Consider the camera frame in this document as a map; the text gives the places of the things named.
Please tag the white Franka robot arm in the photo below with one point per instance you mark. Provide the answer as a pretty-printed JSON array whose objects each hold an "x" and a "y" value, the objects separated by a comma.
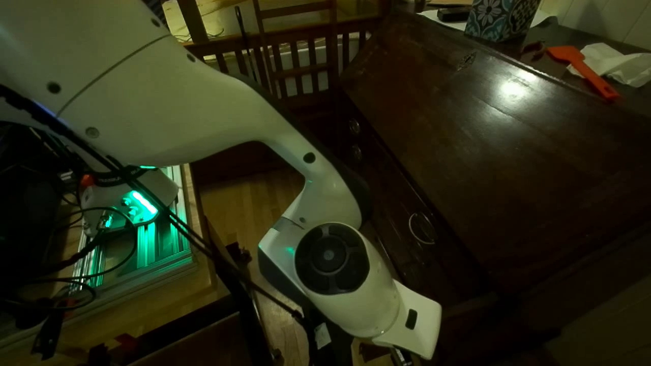
[{"x": 169, "y": 94}]

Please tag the dark wooden secretary desk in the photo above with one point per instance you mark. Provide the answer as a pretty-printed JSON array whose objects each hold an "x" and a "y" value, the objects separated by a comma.
[{"x": 510, "y": 176}]

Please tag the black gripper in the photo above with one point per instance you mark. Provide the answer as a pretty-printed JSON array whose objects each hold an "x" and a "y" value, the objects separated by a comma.
[{"x": 400, "y": 357}]

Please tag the red plastic scraper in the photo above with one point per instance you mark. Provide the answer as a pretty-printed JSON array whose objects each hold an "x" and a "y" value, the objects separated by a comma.
[{"x": 582, "y": 71}]

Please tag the wooden chair back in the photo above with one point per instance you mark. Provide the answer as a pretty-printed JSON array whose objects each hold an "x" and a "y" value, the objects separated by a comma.
[{"x": 295, "y": 11}]

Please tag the black tripod stand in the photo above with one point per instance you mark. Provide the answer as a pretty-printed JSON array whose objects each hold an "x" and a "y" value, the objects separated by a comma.
[{"x": 241, "y": 297}]

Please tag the red and black clamp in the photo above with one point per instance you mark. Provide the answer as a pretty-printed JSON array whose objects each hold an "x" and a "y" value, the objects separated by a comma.
[{"x": 115, "y": 350}]

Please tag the dark wooden crib railing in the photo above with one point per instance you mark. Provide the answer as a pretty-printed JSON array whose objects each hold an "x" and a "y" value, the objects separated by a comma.
[{"x": 297, "y": 38}]

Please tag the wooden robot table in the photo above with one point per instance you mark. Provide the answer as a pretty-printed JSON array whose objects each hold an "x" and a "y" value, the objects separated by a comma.
[{"x": 169, "y": 297}]

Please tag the black equipment box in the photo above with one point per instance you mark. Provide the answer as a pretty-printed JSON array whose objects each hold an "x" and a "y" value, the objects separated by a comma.
[{"x": 28, "y": 217}]

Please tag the white paper sheet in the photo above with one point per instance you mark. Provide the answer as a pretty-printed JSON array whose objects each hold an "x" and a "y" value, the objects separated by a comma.
[{"x": 440, "y": 24}]

